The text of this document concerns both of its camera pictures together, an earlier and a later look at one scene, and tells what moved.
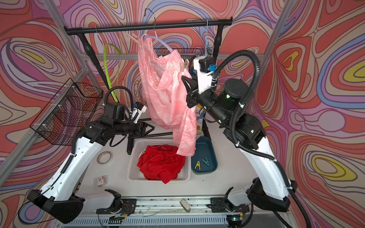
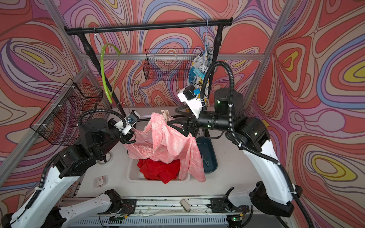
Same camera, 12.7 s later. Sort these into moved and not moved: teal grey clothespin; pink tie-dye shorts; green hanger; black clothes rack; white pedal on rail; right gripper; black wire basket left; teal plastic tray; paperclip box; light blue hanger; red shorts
Moved: pink tie-dye shorts; right gripper; green hanger
Not moved: white pedal on rail; black clothes rack; red shorts; black wire basket left; teal grey clothespin; teal plastic tray; light blue hanger; paperclip box
